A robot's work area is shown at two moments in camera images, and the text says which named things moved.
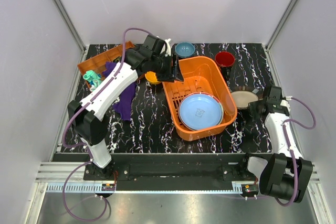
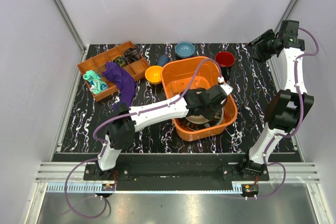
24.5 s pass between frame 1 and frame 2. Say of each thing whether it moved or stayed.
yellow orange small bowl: stayed
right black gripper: moved
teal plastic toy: stayed
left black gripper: moved
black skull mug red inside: stayed
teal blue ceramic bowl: stayed
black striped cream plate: moved
